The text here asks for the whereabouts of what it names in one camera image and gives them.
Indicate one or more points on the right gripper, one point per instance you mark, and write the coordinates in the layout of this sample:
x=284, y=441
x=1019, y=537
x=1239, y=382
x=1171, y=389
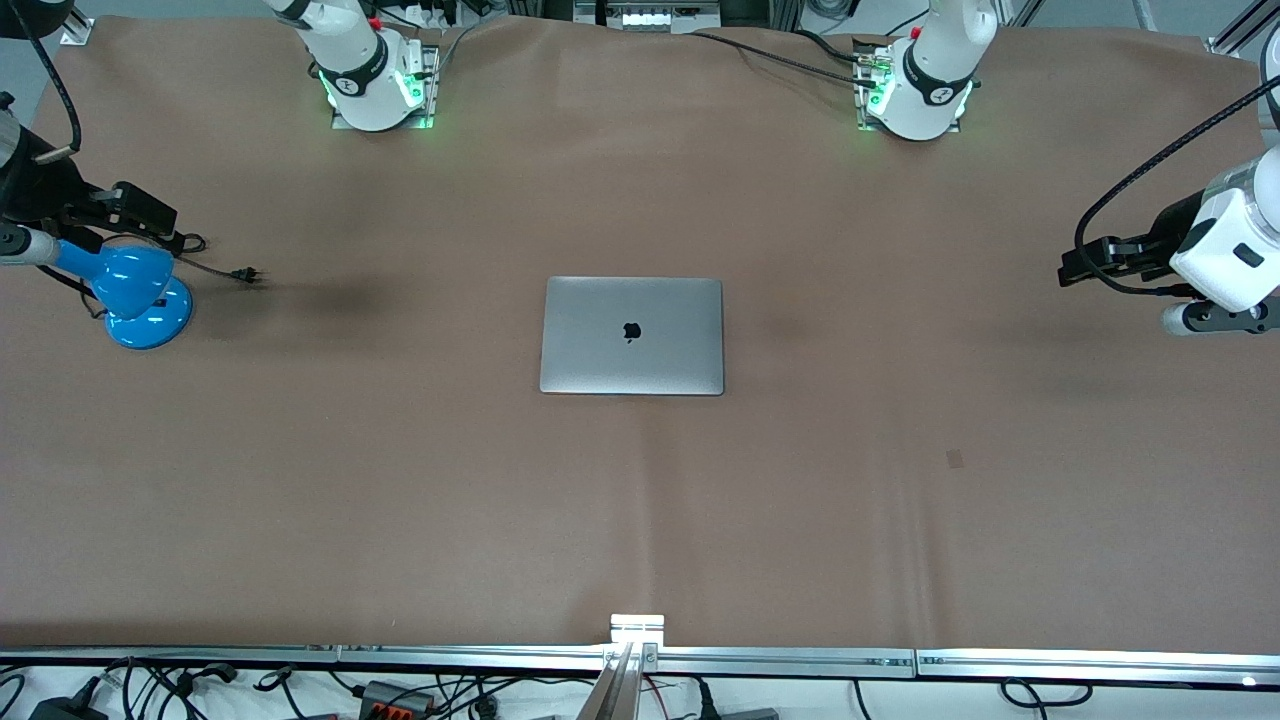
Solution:
x=42, y=190

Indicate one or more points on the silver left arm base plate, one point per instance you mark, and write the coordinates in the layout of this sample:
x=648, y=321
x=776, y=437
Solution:
x=860, y=105

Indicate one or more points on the aluminium profile beam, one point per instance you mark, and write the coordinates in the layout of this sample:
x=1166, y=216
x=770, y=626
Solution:
x=618, y=690

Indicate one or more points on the brown table mat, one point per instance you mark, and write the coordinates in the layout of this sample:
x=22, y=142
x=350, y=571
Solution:
x=400, y=500

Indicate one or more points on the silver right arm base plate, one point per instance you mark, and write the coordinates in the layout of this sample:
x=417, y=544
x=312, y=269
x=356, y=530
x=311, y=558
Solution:
x=430, y=72

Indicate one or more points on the blue desk lamp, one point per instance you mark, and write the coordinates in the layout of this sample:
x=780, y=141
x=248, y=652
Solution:
x=150, y=310

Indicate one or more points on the black power adapter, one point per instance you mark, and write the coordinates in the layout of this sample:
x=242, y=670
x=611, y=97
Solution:
x=65, y=710

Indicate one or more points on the shiny metal bracket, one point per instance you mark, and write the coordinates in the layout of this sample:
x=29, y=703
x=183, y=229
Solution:
x=637, y=630

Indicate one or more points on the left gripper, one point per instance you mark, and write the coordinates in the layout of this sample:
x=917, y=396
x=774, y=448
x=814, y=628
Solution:
x=1166, y=229

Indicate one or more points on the aluminium frame corner post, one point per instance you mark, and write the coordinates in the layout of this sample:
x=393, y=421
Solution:
x=1235, y=30
x=80, y=30

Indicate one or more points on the dark connector block orange levers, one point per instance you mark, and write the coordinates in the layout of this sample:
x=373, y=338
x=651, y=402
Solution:
x=395, y=697

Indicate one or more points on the grey laptop with black keyboard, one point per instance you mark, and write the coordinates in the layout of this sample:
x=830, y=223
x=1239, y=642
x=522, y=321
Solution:
x=600, y=340

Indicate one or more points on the grey device with white ports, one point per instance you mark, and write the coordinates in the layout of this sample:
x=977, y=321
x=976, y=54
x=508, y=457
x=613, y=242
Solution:
x=645, y=14

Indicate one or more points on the aluminium table edge rail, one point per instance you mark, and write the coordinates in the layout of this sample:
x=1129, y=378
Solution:
x=1100, y=666
x=470, y=657
x=170, y=655
x=780, y=661

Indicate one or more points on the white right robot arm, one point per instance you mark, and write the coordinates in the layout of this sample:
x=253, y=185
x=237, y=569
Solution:
x=360, y=60

